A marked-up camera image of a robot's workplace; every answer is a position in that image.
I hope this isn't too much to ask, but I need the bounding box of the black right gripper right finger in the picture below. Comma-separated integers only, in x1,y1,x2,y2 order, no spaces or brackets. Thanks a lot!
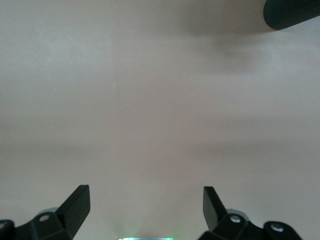
198,186,304,240

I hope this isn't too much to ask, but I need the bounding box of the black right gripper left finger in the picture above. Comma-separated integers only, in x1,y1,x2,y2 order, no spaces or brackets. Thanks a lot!
0,184,91,240

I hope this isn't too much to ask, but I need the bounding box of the black ribbed cylinder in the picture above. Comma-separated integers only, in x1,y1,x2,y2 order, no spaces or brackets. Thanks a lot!
263,0,320,32

